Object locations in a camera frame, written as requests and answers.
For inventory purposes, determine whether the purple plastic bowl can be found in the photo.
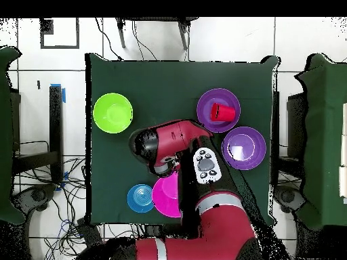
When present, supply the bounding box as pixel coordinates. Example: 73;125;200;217
196;87;241;133
221;126;267;171

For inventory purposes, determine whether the large pink plastic bowl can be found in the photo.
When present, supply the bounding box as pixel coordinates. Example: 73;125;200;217
151;171;182;218

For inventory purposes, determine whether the red plastic cup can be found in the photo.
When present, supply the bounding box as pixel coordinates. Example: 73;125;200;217
210;102;236;122

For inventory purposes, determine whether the green plastic bowl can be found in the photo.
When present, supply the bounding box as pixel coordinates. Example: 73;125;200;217
92;92;134;134

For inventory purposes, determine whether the dark green tablecloth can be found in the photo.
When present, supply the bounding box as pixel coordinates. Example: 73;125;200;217
85;52;280;227

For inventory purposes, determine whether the light blue plastic bowl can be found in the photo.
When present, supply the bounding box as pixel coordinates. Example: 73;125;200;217
126;184;156;213

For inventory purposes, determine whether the blue tape strip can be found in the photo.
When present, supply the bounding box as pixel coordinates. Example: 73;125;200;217
50;83;66;104

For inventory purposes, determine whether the stand with metal legs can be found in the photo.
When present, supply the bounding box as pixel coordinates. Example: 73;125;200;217
115;17;200;51

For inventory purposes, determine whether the black power brick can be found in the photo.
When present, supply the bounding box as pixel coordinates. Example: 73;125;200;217
76;217;105;247

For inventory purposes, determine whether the green cloth covered side table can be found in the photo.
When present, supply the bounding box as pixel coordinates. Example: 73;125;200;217
0;45;25;225
295;52;347;231

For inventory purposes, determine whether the black metal post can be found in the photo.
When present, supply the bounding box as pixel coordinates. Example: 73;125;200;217
271;91;281;188

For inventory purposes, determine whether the thin black cable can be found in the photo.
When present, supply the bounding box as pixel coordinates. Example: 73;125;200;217
94;17;123;60
131;20;159;61

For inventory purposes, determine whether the tangled cable bundle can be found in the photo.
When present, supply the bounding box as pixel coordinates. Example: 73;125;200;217
13;155;142;260

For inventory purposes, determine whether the black metal frame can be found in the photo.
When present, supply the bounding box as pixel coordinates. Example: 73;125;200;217
12;85;64;185

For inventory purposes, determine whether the grey pedestal foot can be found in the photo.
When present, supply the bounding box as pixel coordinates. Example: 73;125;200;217
12;183;58;217
273;185;307;215

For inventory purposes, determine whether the black square floor frame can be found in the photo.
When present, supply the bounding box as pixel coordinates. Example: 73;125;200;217
39;18;80;49

